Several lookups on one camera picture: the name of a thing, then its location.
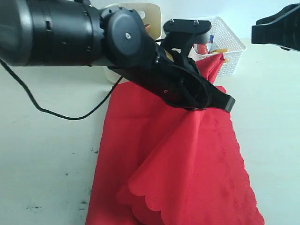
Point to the blue white milk carton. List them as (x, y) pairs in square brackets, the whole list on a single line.
[(210, 43)]

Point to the white woven plastic basket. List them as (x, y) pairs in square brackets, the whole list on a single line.
[(225, 38)]

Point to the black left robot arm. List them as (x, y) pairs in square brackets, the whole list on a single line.
[(74, 33)]

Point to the orange cheese wedge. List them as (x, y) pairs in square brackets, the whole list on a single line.
[(220, 50)]

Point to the red table cloth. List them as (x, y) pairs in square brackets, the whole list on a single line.
[(159, 165)]

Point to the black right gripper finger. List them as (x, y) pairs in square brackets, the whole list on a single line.
[(281, 29)]

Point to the cream plastic bin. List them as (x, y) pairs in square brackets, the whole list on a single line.
[(152, 14)]

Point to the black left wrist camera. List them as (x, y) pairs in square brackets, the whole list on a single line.
[(183, 34)]

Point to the red sausage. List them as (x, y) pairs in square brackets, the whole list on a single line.
[(202, 49)]

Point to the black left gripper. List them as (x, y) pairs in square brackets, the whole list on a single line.
[(175, 85)]

